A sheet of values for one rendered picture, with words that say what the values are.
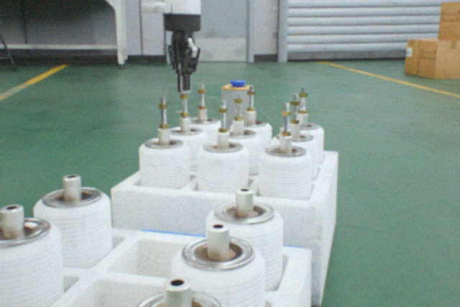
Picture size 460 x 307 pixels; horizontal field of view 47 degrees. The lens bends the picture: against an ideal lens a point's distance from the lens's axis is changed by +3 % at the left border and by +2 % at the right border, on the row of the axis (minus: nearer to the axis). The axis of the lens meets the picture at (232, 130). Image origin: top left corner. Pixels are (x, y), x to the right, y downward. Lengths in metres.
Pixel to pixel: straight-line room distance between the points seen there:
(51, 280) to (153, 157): 0.40
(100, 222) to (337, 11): 5.72
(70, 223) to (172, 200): 0.29
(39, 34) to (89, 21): 0.54
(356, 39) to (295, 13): 0.80
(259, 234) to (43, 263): 0.24
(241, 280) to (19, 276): 0.24
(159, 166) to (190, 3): 0.33
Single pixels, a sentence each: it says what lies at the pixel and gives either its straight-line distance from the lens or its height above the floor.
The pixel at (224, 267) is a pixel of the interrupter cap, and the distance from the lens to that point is 0.52.
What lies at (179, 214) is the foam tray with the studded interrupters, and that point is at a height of 0.14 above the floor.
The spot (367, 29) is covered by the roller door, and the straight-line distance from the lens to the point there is 6.44.
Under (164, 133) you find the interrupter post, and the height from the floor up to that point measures 0.27.
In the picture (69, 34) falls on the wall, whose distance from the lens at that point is 6.11.
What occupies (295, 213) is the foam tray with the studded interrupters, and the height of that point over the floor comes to 0.17.
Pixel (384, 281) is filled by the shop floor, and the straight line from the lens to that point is 1.08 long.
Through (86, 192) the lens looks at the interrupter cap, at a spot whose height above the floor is 0.25.
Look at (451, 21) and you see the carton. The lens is 4.74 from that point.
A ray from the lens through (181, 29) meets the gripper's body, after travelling 1.06.
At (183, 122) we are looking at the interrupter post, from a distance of 1.11.
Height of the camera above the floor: 0.49
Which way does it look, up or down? 12 degrees down
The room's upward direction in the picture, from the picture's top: straight up
